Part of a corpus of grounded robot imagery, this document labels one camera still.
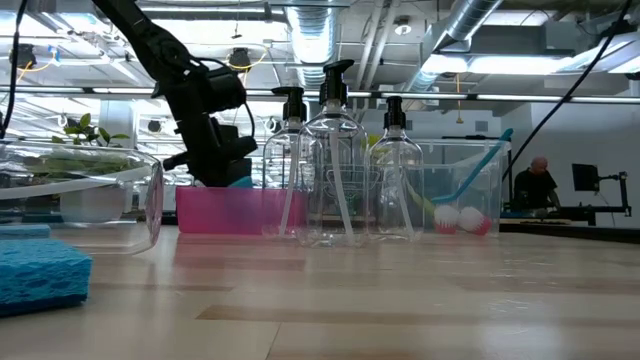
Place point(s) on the yellow-green dish brush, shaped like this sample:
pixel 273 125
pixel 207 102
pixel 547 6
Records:
pixel 422 199

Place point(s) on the red dish brush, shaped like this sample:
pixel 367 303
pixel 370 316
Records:
pixel 445 217
pixel 472 220

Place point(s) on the silver ribbed ventilation duct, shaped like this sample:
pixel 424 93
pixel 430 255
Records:
pixel 312 40

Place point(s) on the silver slanted ventilation duct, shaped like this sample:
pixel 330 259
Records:
pixel 450 35

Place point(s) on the black monitor on arm mount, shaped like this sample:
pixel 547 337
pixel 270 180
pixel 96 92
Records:
pixel 585 177

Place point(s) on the clear plastic bin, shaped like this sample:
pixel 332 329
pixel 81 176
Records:
pixel 492 200

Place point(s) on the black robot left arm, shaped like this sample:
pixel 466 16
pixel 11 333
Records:
pixel 150 45

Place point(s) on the pink plastic tray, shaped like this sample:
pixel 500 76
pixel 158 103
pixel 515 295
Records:
pixel 225 210

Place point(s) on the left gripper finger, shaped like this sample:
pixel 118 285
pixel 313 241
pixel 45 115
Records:
pixel 215 176

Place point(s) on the teal dish brush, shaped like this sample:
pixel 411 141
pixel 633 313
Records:
pixel 481 164

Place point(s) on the green plant in white pot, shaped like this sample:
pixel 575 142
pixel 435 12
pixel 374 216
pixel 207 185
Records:
pixel 87 131

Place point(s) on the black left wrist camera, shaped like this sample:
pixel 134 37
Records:
pixel 227 90

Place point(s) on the black aluminium table frame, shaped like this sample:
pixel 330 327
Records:
pixel 600 234

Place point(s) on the clear plastic pump bottle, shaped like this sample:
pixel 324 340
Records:
pixel 294 105
pixel 334 85
pixel 395 115
pixel 150 200

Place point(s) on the person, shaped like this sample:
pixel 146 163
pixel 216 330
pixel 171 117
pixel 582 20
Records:
pixel 535 187

